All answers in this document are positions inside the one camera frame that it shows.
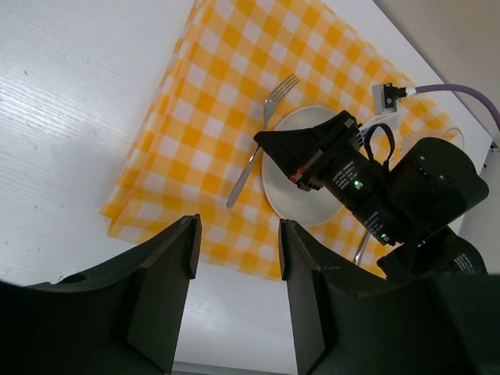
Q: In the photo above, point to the clear plastic cup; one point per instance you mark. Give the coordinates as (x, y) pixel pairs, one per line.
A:
(453, 135)

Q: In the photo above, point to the silver table knife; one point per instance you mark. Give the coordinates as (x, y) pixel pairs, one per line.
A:
(361, 248)

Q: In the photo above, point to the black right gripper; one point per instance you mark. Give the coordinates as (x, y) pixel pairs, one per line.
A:
(337, 155)

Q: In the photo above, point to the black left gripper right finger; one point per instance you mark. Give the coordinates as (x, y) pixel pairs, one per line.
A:
(346, 320)

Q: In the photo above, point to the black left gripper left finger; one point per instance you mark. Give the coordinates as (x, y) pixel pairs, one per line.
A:
(122, 316)

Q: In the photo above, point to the yellow white checkered cloth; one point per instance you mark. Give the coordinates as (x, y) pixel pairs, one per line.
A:
(199, 130)

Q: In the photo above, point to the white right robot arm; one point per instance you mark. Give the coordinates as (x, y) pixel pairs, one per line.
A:
(408, 206)

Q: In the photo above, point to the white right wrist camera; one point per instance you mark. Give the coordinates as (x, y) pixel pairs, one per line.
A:
(386, 98)

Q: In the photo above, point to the cream round plate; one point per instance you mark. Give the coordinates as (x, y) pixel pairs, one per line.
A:
(311, 208)

